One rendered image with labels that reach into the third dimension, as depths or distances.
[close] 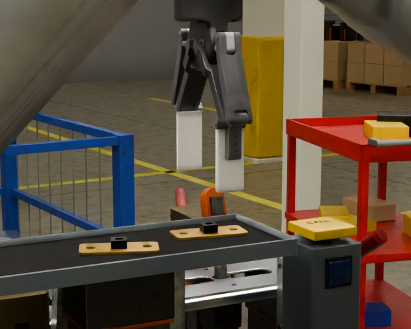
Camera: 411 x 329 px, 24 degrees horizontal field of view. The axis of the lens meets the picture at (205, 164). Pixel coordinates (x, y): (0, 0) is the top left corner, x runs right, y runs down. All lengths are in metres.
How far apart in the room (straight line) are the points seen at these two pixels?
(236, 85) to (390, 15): 0.52
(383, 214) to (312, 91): 1.51
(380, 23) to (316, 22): 4.77
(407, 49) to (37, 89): 0.18
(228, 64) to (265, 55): 7.35
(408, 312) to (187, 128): 2.83
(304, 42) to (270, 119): 3.25
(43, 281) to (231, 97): 0.26
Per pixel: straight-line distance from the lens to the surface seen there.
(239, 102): 0.96
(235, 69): 0.98
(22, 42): 0.41
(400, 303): 3.97
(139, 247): 1.01
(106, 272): 0.94
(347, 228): 1.12
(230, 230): 1.09
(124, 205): 3.40
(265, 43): 8.31
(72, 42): 0.42
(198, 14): 1.01
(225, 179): 0.99
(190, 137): 1.12
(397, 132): 3.62
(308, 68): 5.23
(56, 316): 1.23
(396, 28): 0.46
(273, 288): 1.42
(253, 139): 8.42
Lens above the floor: 1.42
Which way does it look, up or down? 10 degrees down
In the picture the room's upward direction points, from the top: straight up
